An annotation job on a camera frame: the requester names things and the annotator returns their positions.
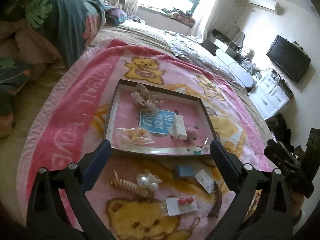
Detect yellow hair ties bag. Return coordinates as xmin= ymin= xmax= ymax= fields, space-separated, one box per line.
xmin=116 ymin=128 xmax=155 ymax=147

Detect white pearl hair clip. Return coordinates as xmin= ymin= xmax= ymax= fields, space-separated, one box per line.
xmin=136 ymin=170 xmax=162 ymax=191

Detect white cylinder bolster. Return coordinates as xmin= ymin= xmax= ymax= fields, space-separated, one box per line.
xmin=215 ymin=49 xmax=254 ymax=88

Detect red earrings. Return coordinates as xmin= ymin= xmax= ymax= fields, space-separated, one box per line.
xmin=159 ymin=196 xmax=198 ymax=217

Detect shallow cardboard tray box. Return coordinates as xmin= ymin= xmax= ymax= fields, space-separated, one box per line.
xmin=104 ymin=80 xmax=216 ymax=158

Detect purple blue pillow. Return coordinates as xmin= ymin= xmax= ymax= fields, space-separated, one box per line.
xmin=104 ymin=6 xmax=127 ymax=25

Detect white drawer cabinet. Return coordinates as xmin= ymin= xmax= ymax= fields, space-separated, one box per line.
xmin=248 ymin=74 xmax=293 ymax=120

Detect brown banana hair clip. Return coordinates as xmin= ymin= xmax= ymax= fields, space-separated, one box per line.
xmin=208 ymin=181 xmax=222 ymax=218

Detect small blue box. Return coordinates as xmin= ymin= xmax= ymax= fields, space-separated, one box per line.
xmin=173 ymin=165 xmax=200 ymax=178

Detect black flat television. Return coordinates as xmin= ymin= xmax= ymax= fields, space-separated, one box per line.
xmin=266 ymin=35 xmax=311 ymax=83

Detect dark floral quilt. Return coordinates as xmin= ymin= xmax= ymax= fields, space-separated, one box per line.
xmin=1 ymin=0 xmax=106 ymax=137

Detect cream spiral hair clip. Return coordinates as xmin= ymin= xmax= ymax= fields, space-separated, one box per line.
xmin=111 ymin=171 xmax=148 ymax=198

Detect pink teddy bear blanket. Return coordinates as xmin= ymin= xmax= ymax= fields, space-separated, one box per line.
xmin=17 ymin=38 xmax=272 ymax=239

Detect polka dot bow hair clip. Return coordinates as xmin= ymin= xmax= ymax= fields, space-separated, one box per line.
xmin=131 ymin=83 xmax=164 ymax=116

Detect white air conditioner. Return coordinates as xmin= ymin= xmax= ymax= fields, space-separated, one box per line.
xmin=248 ymin=0 xmax=281 ymax=15

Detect stud earrings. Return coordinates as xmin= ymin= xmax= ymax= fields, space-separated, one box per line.
xmin=195 ymin=169 xmax=215 ymax=194

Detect white claw hair clip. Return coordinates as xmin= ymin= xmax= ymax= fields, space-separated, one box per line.
xmin=169 ymin=114 xmax=188 ymax=140

